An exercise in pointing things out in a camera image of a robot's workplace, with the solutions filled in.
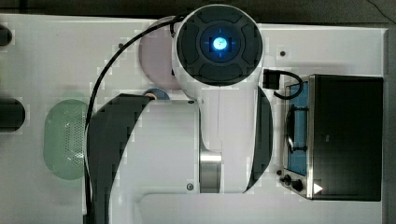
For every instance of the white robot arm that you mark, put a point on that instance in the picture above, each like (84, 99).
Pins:
(218, 139)

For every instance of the blue small bowl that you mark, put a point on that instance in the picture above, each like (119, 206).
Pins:
(156, 94)

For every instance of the pink round plate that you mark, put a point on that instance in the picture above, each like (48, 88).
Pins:
(155, 57)

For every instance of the green perforated colander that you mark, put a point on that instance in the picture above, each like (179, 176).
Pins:
(63, 139)

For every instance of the black round pan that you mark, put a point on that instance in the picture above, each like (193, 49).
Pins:
(12, 115)

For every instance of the black camera with cable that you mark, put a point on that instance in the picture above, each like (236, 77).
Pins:
(271, 81)

